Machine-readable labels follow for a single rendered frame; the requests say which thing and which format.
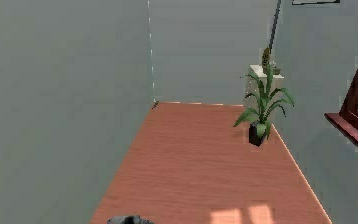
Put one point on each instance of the white stand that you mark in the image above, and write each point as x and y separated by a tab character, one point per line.
253	85

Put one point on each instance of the green plant in black pot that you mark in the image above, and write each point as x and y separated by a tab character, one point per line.
261	110

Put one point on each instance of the grey cloth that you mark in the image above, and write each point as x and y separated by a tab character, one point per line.
130	220

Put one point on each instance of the red-brown framed window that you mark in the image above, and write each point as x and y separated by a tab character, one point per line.
355	106

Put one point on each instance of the framed wall picture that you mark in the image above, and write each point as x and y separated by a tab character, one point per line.
315	1

